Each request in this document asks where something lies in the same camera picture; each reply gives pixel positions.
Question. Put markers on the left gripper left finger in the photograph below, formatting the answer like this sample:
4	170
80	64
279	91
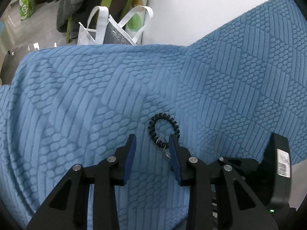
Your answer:
66	207

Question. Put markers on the white tote bag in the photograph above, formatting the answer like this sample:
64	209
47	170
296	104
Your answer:
115	33

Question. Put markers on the dotted rolled mat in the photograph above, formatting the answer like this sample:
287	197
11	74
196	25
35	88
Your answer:
137	21

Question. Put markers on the blue textured blanket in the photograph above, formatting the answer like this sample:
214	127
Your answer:
227	91

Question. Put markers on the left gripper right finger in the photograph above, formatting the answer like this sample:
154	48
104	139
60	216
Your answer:
194	173

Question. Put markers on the grey towel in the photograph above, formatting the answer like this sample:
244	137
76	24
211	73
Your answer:
66	9

